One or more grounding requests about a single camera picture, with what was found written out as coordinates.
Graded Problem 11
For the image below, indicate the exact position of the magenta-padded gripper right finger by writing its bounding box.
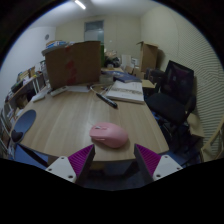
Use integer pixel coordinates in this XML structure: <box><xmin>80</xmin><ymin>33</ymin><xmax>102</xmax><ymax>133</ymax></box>
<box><xmin>133</xmin><ymin>143</ymin><xmax>184</xmax><ymax>185</ymax></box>

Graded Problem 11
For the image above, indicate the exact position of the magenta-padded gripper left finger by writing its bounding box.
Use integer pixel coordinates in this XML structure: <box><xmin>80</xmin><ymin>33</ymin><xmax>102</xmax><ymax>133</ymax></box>
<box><xmin>44</xmin><ymin>143</ymin><xmax>97</xmax><ymax>186</ymax></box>

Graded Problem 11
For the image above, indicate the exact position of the pink computer mouse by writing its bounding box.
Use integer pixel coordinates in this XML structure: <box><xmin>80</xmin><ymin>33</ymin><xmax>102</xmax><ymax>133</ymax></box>
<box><xmin>89</xmin><ymin>121</ymin><xmax>129</xmax><ymax>149</ymax></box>

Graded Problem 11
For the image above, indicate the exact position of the dark blue mouse pad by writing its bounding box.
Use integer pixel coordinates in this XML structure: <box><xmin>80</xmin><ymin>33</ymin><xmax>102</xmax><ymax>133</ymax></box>
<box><xmin>10</xmin><ymin>109</ymin><xmax>37</xmax><ymax>144</ymax></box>

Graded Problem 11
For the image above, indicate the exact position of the wooden chair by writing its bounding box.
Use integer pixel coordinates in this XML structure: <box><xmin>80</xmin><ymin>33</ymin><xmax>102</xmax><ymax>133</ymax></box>
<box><xmin>199</xmin><ymin>119</ymin><xmax>224</xmax><ymax>163</ymax></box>

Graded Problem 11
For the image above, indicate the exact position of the black office chair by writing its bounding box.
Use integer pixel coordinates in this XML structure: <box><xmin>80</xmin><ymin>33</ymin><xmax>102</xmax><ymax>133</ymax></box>
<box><xmin>145</xmin><ymin>60</ymin><xmax>197</xmax><ymax>134</ymax></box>

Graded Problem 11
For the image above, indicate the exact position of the long white remote control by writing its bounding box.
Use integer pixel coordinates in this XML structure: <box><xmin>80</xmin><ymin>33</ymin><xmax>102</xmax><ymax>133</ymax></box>
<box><xmin>31</xmin><ymin>90</ymin><xmax>51</xmax><ymax>103</ymax></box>

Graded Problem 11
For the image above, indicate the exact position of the black marker pen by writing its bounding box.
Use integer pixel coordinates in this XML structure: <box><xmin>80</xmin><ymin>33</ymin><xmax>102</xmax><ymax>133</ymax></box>
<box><xmin>95</xmin><ymin>92</ymin><xmax>119</xmax><ymax>109</ymax></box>

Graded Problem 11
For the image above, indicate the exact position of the white paper sheet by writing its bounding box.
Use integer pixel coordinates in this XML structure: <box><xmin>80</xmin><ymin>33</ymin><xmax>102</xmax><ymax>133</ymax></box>
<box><xmin>66</xmin><ymin>84</ymin><xmax>91</xmax><ymax>93</ymax></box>

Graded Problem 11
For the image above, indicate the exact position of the white book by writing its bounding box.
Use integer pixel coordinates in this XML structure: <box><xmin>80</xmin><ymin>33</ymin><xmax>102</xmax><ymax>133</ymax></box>
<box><xmin>105</xmin><ymin>80</ymin><xmax>146</xmax><ymax>105</ymax></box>

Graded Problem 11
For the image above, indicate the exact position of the cluttered shelf unit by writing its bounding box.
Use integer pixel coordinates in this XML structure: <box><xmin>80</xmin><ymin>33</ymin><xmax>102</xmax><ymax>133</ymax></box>
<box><xmin>0</xmin><ymin>64</ymin><xmax>46</xmax><ymax>158</ymax></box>

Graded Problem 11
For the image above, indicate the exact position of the blue book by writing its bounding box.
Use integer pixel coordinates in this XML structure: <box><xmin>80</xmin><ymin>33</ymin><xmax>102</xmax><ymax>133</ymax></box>
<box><xmin>111</xmin><ymin>70</ymin><xmax>143</xmax><ymax>84</ymax></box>

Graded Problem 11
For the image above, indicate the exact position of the clear plastic container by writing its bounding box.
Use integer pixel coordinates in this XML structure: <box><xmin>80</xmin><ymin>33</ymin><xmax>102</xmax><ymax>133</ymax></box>
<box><xmin>99</xmin><ymin>73</ymin><xmax>115</xmax><ymax>86</ymax></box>

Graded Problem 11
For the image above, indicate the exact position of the large brown cardboard box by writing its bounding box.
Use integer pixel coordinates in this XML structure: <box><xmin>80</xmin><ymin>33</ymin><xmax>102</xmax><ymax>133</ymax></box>
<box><xmin>44</xmin><ymin>40</ymin><xmax>102</xmax><ymax>90</ymax></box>

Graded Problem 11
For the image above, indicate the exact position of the tall open cardboard box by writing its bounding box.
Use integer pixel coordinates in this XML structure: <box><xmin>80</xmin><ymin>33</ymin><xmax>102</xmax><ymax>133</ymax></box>
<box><xmin>136</xmin><ymin>40</ymin><xmax>160</xmax><ymax>73</ymax></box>

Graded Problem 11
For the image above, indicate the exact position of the ceiling tube light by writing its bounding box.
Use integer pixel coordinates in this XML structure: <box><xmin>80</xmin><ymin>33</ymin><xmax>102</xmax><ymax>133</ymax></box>
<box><xmin>73</xmin><ymin>0</ymin><xmax>87</xmax><ymax>10</ymax></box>

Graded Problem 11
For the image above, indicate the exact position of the white cable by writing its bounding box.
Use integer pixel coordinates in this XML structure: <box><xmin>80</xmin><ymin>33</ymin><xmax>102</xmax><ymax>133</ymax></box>
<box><xmin>89</xmin><ymin>83</ymin><xmax>113</xmax><ymax>96</ymax></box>

